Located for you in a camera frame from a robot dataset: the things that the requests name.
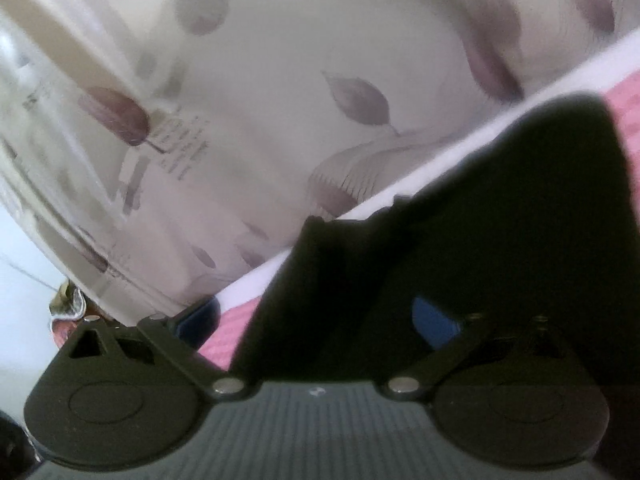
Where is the black small garment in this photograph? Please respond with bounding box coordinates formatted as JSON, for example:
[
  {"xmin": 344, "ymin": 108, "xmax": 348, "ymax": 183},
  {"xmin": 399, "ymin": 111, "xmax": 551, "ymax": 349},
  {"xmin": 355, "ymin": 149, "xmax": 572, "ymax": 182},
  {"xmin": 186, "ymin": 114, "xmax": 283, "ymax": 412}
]
[{"xmin": 230, "ymin": 94, "xmax": 639, "ymax": 412}]

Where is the beige leaf-print curtain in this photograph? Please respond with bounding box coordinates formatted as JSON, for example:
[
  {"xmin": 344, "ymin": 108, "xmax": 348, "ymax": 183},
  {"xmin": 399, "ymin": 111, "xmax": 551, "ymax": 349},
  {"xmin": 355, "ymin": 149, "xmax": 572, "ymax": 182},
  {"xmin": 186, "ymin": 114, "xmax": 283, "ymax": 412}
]
[{"xmin": 1, "ymin": 0, "xmax": 639, "ymax": 323}]

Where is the pink white bed sheet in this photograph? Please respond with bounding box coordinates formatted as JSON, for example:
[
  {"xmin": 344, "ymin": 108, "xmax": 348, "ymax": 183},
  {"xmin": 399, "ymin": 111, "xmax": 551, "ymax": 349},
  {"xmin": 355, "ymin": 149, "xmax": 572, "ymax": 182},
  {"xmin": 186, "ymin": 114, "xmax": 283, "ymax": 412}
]
[{"xmin": 198, "ymin": 32, "xmax": 639, "ymax": 370}]

